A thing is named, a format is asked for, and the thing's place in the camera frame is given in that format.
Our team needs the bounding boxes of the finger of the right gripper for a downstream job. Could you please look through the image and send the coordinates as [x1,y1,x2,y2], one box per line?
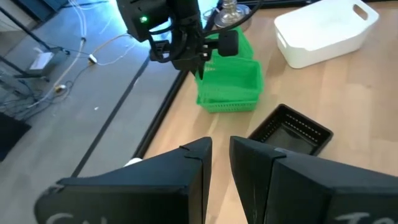
[195,58,206,80]

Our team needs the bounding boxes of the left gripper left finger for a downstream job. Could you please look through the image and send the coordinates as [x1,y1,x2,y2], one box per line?
[34,136,213,224]

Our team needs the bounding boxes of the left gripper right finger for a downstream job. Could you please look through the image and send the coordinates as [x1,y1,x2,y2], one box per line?
[229,135,398,224]

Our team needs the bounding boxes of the white plastic basket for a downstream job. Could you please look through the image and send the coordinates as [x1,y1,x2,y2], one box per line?
[274,0,381,69]
[123,157,144,167]

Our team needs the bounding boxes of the black mesh plastic basket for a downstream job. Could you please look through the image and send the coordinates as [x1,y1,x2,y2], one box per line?
[248,103,335,156]

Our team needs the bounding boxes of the white shade table lamp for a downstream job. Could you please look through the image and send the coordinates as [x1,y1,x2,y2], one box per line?
[214,0,252,29]

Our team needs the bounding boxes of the grey floor power box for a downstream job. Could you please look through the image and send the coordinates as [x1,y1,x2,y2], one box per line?
[29,46,70,77]

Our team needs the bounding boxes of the black floor mat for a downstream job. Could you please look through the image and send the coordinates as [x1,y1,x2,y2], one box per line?
[0,111,32,162]

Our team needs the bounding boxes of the black camera cable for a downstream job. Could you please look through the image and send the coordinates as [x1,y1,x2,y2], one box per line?
[201,0,265,38]

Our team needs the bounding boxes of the thin white floor cable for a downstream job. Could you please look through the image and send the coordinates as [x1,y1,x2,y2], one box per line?
[26,0,139,110]

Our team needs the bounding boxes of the tangled floor cables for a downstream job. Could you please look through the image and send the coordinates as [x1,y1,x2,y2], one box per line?
[0,70,75,121]

